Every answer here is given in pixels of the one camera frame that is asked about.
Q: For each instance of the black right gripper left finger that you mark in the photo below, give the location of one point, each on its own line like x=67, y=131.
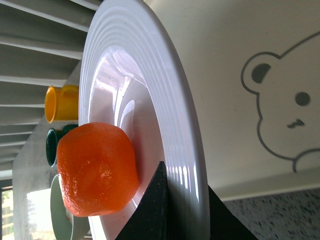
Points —
x=149, y=221

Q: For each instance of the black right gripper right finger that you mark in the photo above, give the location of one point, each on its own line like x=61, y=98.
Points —
x=223, y=224

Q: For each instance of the orange fruit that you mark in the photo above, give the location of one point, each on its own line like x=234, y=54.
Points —
x=97, y=169

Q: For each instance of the white ribbed plate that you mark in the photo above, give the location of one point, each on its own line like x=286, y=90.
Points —
x=132, y=77

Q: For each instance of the light green bowl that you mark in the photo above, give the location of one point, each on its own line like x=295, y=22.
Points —
x=65, y=225

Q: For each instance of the dark green mug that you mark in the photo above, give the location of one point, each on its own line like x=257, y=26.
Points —
x=52, y=139

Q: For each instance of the yellow mug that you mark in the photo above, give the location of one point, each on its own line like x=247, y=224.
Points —
x=61, y=103

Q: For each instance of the cream bear tray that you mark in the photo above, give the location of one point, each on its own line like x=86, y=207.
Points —
x=253, y=68

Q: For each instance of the grey white curtain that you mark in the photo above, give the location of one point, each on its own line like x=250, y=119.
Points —
x=41, y=43

